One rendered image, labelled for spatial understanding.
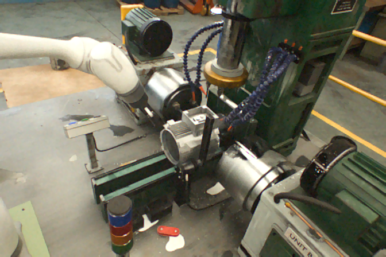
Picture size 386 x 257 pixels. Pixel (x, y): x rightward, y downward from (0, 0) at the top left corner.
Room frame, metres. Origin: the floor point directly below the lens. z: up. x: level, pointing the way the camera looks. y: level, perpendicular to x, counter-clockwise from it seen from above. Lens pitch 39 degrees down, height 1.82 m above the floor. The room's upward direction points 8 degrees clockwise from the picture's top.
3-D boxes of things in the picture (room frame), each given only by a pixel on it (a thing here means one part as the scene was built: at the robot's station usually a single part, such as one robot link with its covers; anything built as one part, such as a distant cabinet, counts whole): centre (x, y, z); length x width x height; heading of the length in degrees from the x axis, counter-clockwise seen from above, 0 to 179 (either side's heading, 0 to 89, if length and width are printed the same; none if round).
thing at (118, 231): (0.41, 0.15, 1.14); 0.06 x 0.06 x 0.04
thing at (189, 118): (0.94, -0.02, 1.11); 0.12 x 0.11 x 0.07; 129
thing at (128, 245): (0.41, 0.15, 1.05); 0.06 x 0.06 x 0.04
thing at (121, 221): (0.41, 0.15, 1.19); 0.06 x 0.06 x 0.04
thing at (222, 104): (1.08, -0.19, 0.97); 0.30 x 0.11 x 0.34; 40
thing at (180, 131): (0.92, 0.01, 1.02); 0.20 x 0.19 x 0.19; 129
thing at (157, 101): (1.25, 0.16, 1.04); 0.37 x 0.25 x 0.25; 40
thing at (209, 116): (0.79, -0.06, 1.12); 0.04 x 0.03 x 0.26; 130
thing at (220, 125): (1.04, -0.14, 1.02); 0.15 x 0.02 x 0.15; 40
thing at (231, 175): (0.73, -0.28, 1.04); 0.41 x 0.25 x 0.25; 40
